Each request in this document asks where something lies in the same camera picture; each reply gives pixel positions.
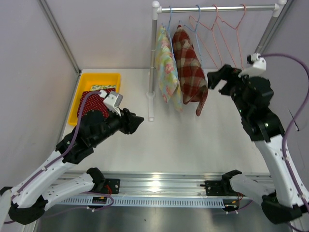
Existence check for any red plaid skirt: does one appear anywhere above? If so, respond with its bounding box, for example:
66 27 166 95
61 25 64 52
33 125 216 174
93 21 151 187
172 25 209 116

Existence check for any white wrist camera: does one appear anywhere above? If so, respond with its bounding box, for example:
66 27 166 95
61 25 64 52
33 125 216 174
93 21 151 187
99 90 123 116
238 53 267 77

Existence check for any pastel floral skirt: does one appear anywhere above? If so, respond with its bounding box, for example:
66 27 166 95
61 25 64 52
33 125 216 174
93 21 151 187
155 26 183 112

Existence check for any pink wire hanger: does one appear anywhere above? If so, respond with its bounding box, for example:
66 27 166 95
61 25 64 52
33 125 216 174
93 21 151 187
215 4 247 68
189 4 223 69

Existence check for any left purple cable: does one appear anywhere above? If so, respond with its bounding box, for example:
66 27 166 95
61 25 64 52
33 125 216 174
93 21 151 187
2 90 114 225

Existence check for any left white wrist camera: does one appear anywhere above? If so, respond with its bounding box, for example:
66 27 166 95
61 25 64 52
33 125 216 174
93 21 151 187
99 90 123 116

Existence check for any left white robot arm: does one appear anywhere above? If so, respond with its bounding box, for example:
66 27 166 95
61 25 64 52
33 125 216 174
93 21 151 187
0 108 144 225

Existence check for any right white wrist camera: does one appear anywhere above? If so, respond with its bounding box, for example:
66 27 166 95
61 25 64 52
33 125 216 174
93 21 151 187
238 53 267 77

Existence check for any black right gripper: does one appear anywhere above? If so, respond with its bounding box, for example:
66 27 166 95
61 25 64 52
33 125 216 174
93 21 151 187
207 64 258 117

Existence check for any blue wire hanger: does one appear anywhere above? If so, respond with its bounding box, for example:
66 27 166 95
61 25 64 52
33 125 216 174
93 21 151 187
179 4 204 68
166 6 174 59

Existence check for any white slotted cable duct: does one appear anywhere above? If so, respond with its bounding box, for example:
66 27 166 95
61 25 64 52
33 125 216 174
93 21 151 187
60 196 225 208

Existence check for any aluminium mounting rail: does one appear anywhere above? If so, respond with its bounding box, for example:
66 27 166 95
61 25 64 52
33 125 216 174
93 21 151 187
53 172 276 199

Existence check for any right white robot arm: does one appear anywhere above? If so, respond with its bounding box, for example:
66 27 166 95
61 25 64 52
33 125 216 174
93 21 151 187
207 65 309 224

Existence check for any yellow plastic tray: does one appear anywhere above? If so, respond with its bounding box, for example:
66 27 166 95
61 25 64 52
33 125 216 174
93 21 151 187
68 72 121 126

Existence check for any green patterned cloth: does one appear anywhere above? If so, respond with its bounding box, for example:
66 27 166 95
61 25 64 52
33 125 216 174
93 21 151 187
90 85 116 91

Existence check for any white metal clothes rack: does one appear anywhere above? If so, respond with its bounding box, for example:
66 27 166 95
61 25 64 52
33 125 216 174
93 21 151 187
146 0 287 122

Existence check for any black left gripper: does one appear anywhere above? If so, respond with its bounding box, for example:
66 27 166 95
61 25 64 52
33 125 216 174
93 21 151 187
91 105 143 146

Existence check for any red polka dot cloth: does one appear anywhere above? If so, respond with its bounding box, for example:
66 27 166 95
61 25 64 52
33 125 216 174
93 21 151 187
82 94 109 118

